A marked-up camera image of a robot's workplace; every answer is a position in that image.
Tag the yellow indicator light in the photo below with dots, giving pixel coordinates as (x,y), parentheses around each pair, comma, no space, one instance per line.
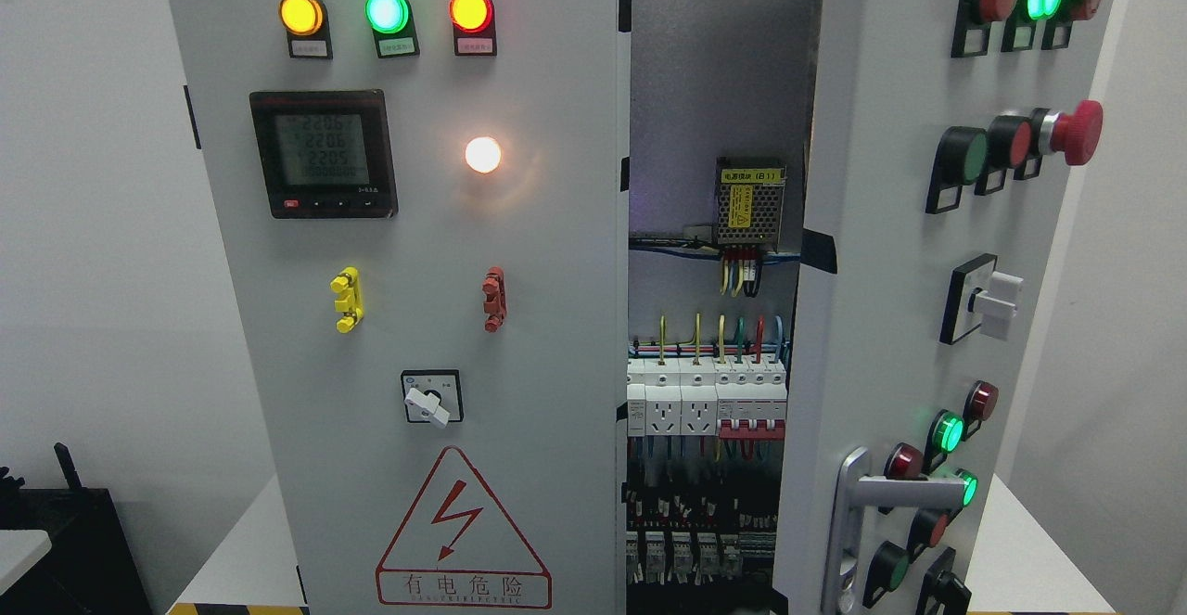
(302,18)

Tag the red mushroom emergency button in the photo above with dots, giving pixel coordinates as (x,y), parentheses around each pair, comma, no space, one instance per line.
(1073,133)

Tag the grey cabinet door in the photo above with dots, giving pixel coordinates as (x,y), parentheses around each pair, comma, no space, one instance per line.
(540,395)
(918,160)

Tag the white glowing indicator lamp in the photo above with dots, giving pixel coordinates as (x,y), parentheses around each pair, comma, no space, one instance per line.
(483,154)

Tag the black digital power meter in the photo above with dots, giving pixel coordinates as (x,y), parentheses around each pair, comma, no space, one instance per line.
(325,154)

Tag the green indicator light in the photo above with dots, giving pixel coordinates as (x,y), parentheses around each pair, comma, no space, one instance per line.
(388,17)

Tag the black box at left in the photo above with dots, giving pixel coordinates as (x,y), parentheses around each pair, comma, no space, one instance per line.
(89,568)

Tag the yellow terminal post block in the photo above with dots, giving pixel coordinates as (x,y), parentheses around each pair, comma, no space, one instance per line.
(347,287)

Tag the white rotary selector switch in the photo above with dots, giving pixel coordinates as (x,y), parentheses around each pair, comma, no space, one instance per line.
(433,396)

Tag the red electric hazard sign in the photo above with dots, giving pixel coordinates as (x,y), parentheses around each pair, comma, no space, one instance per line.
(457,547)

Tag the red indicator light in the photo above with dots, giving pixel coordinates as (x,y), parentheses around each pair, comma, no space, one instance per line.
(471,16)

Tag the perforated metal power supply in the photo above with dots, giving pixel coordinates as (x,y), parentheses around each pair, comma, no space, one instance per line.
(750,194)

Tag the white socket breaker row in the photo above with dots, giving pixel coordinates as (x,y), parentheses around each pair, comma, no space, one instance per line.
(742,398)

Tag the red terminal post block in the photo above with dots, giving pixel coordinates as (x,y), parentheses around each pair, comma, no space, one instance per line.
(495,300)

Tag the white right door selector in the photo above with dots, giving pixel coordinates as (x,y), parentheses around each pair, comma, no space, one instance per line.
(980,297)

